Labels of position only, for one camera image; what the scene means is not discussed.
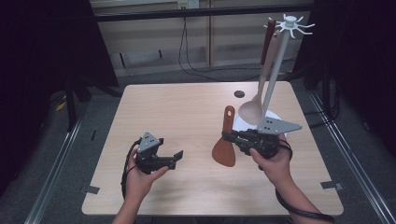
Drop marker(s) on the round black table grommet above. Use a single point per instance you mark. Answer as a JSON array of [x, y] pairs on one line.
[[239, 94]]

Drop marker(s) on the black metal stand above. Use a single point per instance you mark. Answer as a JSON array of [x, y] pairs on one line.
[[71, 105]]

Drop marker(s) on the white utensil rack stand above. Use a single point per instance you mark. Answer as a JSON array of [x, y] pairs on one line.
[[290, 21]]

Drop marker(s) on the black curtain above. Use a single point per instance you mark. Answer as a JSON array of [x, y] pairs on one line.
[[46, 46], [358, 46]]

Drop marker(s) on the grey table edge bracket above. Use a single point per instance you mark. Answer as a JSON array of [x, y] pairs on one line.
[[332, 185], [90, 189]]

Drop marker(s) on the person's right hand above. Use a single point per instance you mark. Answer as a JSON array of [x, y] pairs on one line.
[[278, 168]]

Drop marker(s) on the white wall power outlet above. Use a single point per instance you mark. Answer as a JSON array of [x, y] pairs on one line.
[[188, 3]]

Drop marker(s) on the brown rice spatula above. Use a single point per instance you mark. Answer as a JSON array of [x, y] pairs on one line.
[[224, 154]]

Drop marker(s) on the metal floor rail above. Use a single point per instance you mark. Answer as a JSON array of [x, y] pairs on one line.
[[53, 174], [351, 161]]

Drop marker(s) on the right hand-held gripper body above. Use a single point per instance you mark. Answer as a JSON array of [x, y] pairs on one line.
[[261, 143]]

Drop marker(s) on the person's left hand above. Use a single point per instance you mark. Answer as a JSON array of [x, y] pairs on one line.
[[138, 185]]

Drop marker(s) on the black horizontal bar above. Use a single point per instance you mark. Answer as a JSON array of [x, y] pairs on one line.
[[199, 12]]

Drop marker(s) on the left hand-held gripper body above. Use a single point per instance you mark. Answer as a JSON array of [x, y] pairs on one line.
[[149, 155]]

